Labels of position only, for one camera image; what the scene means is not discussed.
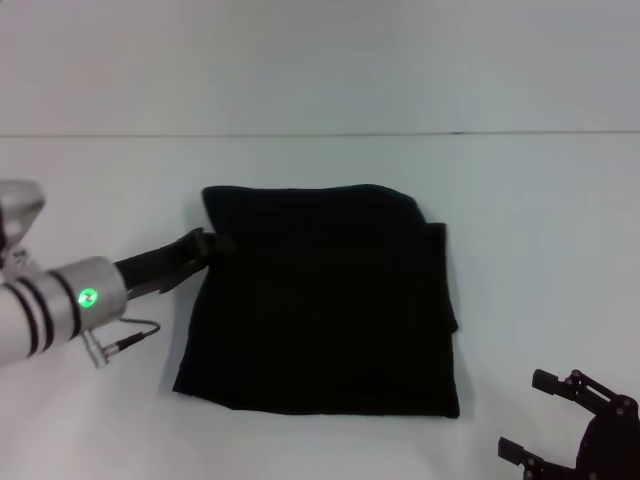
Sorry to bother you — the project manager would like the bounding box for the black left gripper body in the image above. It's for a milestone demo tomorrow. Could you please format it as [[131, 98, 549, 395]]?
[[112, 233, 211, 302]]

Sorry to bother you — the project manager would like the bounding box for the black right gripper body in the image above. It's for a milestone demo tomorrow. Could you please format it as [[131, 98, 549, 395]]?
[[574, 394, 640, 480]]

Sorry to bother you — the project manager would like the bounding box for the black t-shirt with FREE print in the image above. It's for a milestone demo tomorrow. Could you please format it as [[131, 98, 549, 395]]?
[[172, 183, 461, 421]]

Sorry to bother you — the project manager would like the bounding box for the dark red left arm cable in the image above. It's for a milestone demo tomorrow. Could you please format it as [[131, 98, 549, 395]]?
[[117, 319, 162, 347]]

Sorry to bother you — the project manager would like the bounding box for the silver left arm cable connector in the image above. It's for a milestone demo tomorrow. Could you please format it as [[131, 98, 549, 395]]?
[[80, 327, 122, 370]]

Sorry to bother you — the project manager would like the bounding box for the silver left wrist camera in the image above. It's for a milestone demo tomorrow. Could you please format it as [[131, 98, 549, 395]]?
[[0, 179, 48, 274]]

